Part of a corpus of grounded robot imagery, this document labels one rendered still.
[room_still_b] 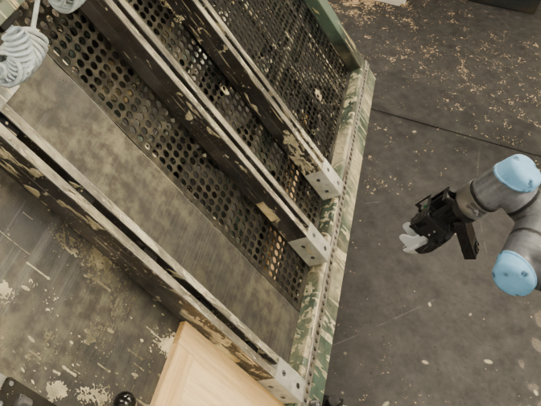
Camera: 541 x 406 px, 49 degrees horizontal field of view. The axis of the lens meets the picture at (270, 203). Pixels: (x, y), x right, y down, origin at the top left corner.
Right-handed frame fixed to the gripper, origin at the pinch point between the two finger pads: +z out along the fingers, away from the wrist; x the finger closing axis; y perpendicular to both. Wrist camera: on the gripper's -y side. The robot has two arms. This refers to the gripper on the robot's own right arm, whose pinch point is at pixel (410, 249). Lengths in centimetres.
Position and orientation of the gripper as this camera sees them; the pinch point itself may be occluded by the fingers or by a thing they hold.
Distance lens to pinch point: 141.1
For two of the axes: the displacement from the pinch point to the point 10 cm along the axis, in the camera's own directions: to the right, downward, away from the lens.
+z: -4.9, 4.5, 7.5
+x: -3.5, 6.8, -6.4
